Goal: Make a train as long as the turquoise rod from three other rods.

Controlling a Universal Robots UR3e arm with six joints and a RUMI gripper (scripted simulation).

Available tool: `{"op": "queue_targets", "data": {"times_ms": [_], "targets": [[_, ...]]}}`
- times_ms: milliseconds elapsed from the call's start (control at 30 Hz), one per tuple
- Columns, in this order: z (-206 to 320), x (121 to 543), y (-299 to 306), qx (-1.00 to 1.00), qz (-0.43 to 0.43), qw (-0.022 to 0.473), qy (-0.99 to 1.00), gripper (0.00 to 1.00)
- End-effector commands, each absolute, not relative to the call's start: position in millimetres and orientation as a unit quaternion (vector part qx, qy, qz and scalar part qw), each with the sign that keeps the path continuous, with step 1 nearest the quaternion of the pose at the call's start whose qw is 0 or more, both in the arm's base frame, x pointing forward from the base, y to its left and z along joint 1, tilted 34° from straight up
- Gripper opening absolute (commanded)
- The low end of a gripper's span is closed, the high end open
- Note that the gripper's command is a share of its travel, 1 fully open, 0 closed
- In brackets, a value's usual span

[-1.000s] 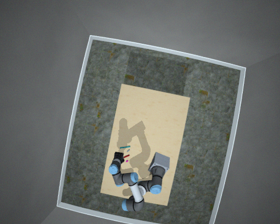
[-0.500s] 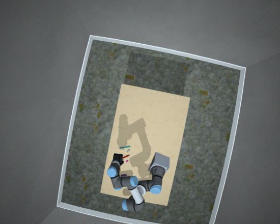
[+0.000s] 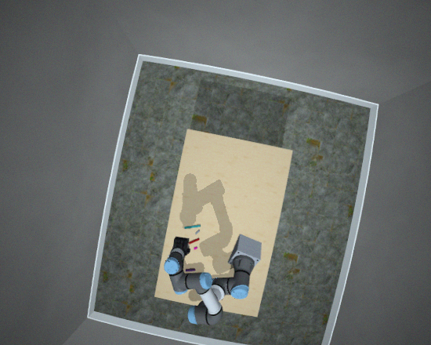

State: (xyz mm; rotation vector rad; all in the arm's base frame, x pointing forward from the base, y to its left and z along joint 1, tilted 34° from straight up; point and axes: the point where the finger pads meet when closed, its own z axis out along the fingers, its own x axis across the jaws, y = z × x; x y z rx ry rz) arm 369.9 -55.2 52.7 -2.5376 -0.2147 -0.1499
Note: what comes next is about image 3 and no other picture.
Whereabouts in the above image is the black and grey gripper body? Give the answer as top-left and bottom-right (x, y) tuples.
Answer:
(171, 237), (189, 259)

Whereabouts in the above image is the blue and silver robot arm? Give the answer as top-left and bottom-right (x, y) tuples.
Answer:
(164, 248), (255, 325)

